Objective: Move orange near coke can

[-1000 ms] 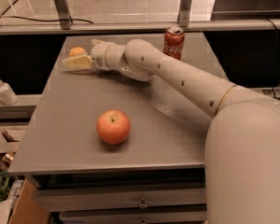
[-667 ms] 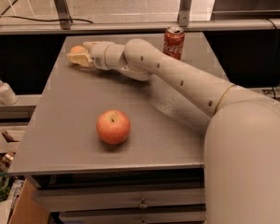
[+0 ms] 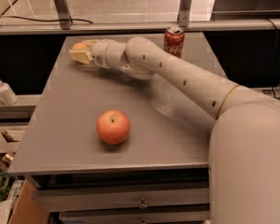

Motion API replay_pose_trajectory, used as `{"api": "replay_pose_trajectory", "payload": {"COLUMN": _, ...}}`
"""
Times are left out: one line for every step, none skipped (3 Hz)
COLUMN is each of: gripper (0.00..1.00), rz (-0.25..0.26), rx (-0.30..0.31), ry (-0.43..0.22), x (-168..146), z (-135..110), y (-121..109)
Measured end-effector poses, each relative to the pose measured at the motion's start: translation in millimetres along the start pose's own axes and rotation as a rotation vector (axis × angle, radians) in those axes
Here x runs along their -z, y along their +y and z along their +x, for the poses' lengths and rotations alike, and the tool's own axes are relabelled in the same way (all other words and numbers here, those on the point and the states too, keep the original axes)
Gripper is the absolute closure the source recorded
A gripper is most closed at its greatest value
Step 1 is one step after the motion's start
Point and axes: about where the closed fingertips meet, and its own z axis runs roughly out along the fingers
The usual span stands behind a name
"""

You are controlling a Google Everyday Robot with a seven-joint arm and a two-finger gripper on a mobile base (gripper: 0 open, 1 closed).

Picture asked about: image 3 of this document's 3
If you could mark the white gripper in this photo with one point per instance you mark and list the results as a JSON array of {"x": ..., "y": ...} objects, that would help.
[{"x": 98, "y": 54}]

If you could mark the small orange fruit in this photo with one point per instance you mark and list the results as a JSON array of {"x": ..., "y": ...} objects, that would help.
[{"x": 79, "y": 46}]

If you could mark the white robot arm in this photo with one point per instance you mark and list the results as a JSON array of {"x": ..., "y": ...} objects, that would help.
[{"x": 244, "y": 148}]

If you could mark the red coke can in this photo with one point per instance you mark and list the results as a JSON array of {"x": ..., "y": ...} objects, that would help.
[{"x": 173, "y": 40}]

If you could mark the red apple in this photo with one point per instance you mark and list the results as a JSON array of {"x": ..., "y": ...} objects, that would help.
[{"x": 113, "y": 127}]

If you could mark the white pump dispenser bottle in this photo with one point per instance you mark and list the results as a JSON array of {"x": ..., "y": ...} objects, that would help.
[{"x": 7, "y": 95}]

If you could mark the grey drawer cabinet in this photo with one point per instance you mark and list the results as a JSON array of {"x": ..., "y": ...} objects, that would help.
[{"x": 105, "y": 148}]

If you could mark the upper grey drawer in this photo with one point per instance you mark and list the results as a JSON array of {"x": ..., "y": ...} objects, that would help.
[{"x": 140, "y": 196}]

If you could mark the grey drawer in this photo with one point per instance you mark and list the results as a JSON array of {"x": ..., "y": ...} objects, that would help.
[
  {"x": 179, "y": 214},
  {"x": 140, "y": 196}
]

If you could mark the brown cardboard box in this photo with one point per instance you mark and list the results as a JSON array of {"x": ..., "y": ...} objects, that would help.
[{"x": 25, "y": 210}]

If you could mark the lower grey drawer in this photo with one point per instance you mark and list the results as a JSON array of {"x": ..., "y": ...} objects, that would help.
[{"x": 179, "y": 214}]

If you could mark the left metal railing post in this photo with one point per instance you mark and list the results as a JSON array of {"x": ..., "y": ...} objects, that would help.
[{"x": 63, "y": 14}]

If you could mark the metal railing post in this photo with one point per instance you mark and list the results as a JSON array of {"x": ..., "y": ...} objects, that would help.
[
  {"x": 63, "y": 14},
  {"x": 183, "y": 13}
]

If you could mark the right metal railing post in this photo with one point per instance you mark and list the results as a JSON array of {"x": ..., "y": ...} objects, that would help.
[{"x": 183, "y": 13}]

